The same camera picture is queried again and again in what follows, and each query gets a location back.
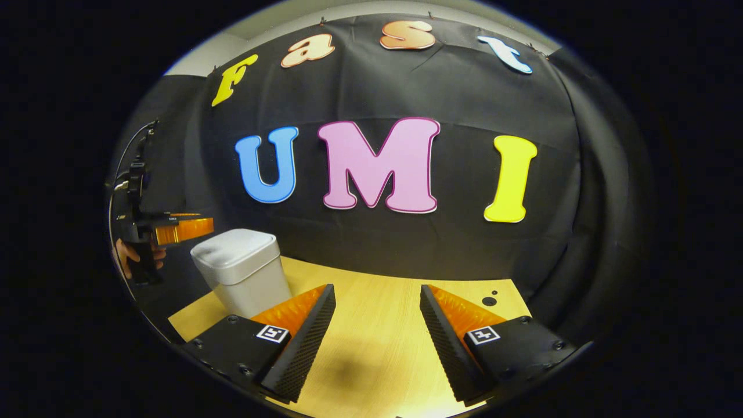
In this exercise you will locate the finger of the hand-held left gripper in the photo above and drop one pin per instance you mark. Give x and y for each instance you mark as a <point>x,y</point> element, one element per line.
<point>186,230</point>

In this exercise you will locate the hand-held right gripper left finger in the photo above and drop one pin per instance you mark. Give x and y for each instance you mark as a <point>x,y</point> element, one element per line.
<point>305,348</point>

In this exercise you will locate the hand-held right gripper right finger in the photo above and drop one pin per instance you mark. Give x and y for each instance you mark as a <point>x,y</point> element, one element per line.
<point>444,348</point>

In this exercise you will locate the white desktop garbage bin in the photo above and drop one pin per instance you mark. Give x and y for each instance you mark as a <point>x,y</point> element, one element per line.
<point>244,273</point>

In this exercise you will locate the black backdrop cloth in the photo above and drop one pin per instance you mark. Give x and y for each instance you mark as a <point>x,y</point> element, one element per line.
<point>464,87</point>

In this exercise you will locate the wooden desktop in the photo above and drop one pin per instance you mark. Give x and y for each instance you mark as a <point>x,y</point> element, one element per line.
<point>371,302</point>

